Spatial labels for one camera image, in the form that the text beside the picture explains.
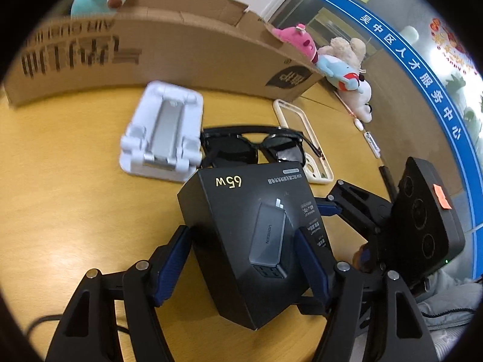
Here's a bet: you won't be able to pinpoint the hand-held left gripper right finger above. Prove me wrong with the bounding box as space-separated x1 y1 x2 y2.
293 227 441 362

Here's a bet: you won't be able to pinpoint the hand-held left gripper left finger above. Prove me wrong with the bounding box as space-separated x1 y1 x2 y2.
45 224 193 362

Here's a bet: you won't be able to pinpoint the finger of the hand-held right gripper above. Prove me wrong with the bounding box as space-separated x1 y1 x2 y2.
315 180 395 244

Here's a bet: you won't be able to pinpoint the black charger box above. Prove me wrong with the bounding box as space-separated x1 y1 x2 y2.
177 162 336 330

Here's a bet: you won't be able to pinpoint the cream phone case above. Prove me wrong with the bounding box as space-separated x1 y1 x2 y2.
272 99 335 185

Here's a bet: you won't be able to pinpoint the person's grey clothing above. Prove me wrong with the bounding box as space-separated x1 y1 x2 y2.
414 271 481 362

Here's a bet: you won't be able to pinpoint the white plush toy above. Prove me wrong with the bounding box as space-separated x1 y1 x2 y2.
337 77 374 123

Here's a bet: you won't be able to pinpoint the wooden desk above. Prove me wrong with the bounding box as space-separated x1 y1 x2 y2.
0 79 401 362

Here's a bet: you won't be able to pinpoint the black sunglasses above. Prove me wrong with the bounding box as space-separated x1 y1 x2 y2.
199 125 324 170

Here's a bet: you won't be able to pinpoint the white phone stand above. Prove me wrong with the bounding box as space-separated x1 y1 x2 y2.
119 81 204 184

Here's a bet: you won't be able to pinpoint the blue plush toy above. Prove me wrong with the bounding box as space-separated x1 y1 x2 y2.
315 55 361 92

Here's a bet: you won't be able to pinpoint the beige teddy plush toy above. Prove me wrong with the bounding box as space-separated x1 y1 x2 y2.
319 37 368 75

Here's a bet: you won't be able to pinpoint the pink plush toy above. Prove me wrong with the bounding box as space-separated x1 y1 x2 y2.
272 24 320 65

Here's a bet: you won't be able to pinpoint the red window decoration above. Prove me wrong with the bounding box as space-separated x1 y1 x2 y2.
428 17 478 75

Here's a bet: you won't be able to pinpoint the large cardboard box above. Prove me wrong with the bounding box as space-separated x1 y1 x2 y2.
4 0 326 108

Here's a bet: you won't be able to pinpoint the pink white charging cable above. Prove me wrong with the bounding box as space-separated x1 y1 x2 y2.
334 90 382 160

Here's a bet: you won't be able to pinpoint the blue wall banner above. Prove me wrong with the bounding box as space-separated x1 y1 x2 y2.
309 0 483 284

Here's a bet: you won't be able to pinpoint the black cable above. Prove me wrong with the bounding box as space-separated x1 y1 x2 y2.
23 311 129 348

